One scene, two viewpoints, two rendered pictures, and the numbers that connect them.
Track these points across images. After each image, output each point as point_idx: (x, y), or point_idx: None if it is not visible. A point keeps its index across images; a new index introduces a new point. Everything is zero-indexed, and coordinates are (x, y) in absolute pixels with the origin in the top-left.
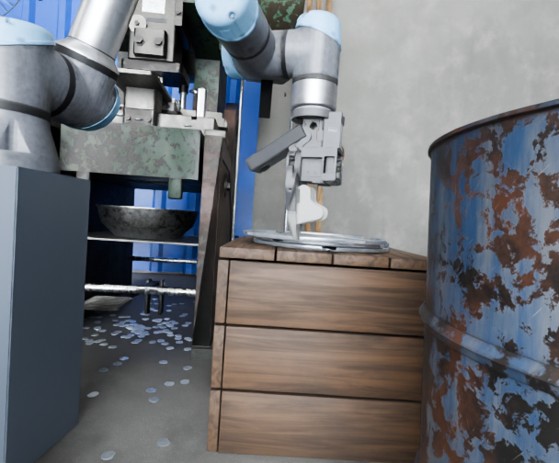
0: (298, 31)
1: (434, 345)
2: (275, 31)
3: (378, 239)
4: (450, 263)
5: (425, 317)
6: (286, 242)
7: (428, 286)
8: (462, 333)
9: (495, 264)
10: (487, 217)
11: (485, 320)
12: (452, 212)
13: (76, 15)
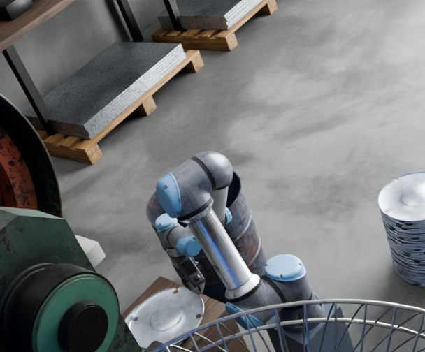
0: (177, 223)
1: (238, 242)
2: (183, 228)
3: (136, 309)
4: (238, 224)
5: (235, 241)
6: None
7: (231, 237)
8: (243, 230)
9: (242, 216)
10: (240, 211)
11: (245, 223)
12: (235, 217)
13: (245, 263)
